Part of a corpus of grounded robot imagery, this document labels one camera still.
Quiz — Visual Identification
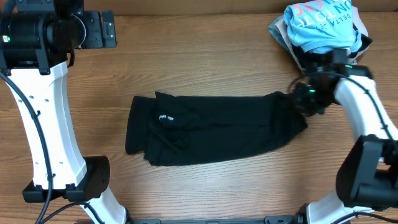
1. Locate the black t-shirt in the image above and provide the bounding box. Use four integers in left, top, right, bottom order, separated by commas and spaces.
125, 91, 308, 166

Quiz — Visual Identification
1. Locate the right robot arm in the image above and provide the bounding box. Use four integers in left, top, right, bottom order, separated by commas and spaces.
289, 49, 397, 224

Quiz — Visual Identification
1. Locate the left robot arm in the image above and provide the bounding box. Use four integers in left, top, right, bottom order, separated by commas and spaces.
1, 0, 131, 223

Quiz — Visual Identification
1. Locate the black folded garment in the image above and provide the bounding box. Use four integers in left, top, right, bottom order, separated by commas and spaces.
292, 34, 373, 67

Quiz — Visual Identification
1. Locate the light blue printed t-shirt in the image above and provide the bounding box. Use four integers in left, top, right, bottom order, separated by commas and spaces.
284, 0, 362, 54

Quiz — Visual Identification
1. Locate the beige folded garment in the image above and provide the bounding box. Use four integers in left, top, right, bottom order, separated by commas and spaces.
294, 6, 369, 70

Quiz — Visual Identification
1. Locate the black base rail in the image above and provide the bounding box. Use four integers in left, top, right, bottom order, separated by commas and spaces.
127, 213, 307, 224

